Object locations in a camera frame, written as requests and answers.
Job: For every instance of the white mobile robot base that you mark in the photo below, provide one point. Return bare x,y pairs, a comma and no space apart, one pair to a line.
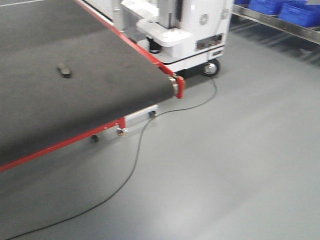
188,36

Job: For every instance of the grey brake pad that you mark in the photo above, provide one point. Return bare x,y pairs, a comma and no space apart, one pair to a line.
64,70

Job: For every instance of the red conveyor frame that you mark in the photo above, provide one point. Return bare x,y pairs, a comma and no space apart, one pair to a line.
150,75

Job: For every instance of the steel shelf with bins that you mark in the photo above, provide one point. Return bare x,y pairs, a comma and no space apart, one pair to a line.
311,34

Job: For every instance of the black conveyor belt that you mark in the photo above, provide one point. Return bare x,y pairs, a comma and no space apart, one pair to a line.
70,70

